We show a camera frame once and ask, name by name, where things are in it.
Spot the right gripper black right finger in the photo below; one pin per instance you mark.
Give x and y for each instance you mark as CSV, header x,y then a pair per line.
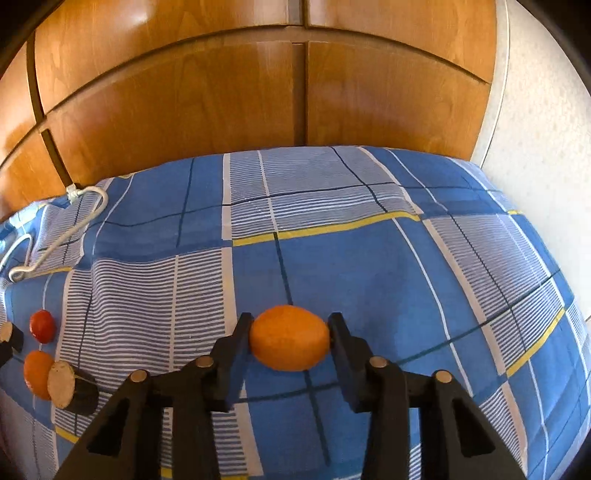
x,y
457,439

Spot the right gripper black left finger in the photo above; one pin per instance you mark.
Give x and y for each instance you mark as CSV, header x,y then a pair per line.
x,y
123,440

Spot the large dark eggplant chunk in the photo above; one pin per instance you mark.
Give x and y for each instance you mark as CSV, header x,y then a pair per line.
x,y
71,389

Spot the red tomato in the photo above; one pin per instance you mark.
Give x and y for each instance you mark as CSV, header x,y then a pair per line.
x,y
42,326

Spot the small eggplant chunk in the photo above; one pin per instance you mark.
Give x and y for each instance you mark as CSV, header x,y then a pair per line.
x,y
11,341

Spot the small orange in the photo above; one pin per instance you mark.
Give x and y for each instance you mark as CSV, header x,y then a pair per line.
x,y
288,338

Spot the blue plaid tablecloth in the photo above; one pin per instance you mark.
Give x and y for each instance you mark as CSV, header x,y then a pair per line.
x,y
423,255

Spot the wooden wardrobe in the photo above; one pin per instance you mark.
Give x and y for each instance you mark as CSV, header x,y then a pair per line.
x,y
95,89

